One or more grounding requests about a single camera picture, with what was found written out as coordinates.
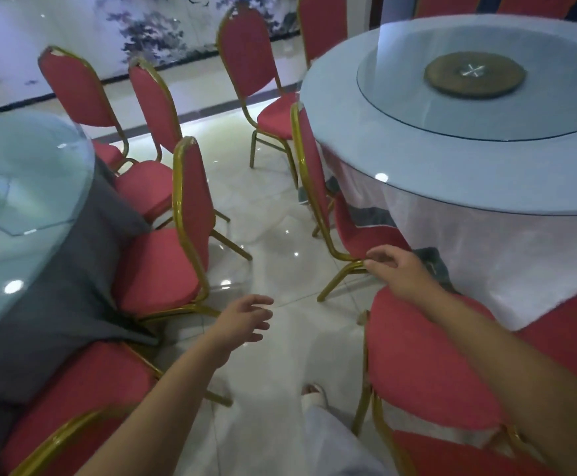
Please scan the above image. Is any person's left hand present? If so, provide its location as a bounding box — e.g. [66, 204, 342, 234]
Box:
[204, 295, 275, 365]

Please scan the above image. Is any person's right hand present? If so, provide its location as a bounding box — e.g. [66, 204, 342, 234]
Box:
[363, 245, 449, 319]

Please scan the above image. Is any red chair with gold frame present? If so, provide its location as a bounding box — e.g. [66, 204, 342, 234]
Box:
[114, 57, 231, 226]
[412, 0, 483, 19]
[111, 136, 253, 324]
[496, 0, 577, 20]
[38, 46, 132, 171]
[296, 0, 350, 70]
[291, 101, 413, 303]
[216, 2, 300, 190]
[352, 284, 577, 476]
[0, 341, 234, 476]

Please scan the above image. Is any person's right forearm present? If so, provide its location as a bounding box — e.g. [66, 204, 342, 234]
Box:
[426, 290, 577, 476]

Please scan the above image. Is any person's left forearm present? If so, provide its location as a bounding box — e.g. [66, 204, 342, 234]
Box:
[77, 342, 231, 476]

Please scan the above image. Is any person's white shoe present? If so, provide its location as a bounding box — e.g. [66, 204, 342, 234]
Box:
[302, 383, 329, 410]

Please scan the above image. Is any white tablecloth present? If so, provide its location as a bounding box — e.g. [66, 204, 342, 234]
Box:
[299, 14, 577, 333]

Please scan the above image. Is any person's white trouser leg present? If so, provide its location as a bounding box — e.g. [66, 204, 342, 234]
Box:
[302, 404, 397, 476]

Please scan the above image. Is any grey tablecloth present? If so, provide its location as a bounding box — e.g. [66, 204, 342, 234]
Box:
[0, 157, 161, 462]

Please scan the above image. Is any round wooden turntable base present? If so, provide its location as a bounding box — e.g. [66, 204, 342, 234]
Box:
[423, 51, 527, 100]

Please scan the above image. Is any large glass lazy susan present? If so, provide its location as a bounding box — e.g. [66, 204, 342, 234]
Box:
[356, 15, 577, 142]

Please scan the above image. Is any ink landscape wall mural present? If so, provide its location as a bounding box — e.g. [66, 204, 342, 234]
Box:
[0, 0, 300, 110]

